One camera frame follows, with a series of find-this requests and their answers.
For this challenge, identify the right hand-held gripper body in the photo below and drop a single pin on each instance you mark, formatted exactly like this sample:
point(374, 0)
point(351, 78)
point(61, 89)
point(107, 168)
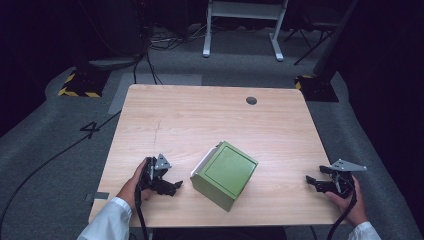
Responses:
point(343, 180)

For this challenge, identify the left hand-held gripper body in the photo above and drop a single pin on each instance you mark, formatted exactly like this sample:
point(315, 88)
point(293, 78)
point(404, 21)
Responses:
point(154, 172)

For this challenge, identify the person's left hand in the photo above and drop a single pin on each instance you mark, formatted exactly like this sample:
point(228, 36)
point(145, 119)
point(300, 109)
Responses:
point(133, 187)

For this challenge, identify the person's right hand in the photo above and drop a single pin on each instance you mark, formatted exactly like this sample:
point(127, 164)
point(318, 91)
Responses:
point(350, 207)

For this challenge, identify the green box with white drawer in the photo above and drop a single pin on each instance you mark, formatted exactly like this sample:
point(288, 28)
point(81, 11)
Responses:
point(224, 175)

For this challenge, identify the grey tape piece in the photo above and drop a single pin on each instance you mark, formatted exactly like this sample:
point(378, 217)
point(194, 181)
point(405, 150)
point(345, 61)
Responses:
point(100, 196)

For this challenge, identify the black tape floor mark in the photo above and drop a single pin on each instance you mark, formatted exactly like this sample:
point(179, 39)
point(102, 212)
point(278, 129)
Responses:
point(90, 129)

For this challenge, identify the black yellow striped stand base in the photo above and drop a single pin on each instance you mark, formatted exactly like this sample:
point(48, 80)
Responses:
point(316, 87)
point(85, 84)

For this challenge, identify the grey table grommet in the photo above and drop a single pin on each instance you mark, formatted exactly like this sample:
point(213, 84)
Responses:
point(251, 100)

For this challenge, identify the grey metal stand pole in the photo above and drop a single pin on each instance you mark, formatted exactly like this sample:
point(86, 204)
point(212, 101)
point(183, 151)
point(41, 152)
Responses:
point(333, 40)

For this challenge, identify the black tripod stand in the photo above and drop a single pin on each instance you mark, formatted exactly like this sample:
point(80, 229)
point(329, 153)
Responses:
point(311, 36)

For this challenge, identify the white metal desk frame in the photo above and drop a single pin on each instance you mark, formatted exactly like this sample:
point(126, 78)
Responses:
point(245, 13)

